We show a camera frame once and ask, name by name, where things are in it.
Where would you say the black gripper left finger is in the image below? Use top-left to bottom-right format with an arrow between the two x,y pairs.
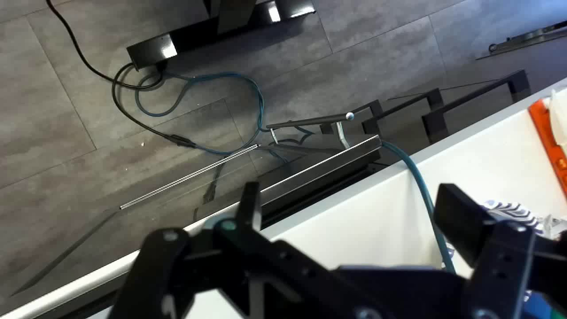
108,181 -> 369,319

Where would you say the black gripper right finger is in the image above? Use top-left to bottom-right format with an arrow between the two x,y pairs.
432,183 -> 567,319

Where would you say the orange snack package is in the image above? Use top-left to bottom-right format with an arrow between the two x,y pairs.
526,98 -> 567,199

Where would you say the white plastic knife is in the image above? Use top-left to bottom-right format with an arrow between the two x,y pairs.
548,87 -> 567,140

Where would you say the metal clamp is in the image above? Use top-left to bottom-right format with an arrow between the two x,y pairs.
264,110 -> 358,151

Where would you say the dark metal bar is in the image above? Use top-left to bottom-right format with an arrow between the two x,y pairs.
475,20 -> 567,61

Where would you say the black stand base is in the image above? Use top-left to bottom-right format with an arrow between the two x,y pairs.
124,0 -> 319,71

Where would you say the black metal leg frame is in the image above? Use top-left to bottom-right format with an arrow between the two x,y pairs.
420,70 -> 533,146
360,87 -> 447,142

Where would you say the aluminium rail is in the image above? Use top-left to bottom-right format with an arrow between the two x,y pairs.
257,133 -> 383,210

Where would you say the teal cable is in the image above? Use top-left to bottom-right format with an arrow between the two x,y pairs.
133,70 -> 457,275

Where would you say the black cable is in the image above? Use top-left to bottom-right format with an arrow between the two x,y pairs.
44,0 -> 199,149

